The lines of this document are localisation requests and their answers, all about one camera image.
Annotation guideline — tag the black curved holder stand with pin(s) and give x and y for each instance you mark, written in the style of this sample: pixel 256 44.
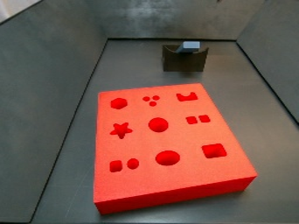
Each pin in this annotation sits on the black curved holder stand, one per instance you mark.
pixel 183 61

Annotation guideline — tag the blue double-square peg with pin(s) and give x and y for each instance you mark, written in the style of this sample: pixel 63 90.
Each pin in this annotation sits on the blue double-square peg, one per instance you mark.
pixel 188 47

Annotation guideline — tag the red foam shape board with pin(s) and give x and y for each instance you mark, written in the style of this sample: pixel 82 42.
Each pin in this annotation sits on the red foam shape board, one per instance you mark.
pixel 164 149

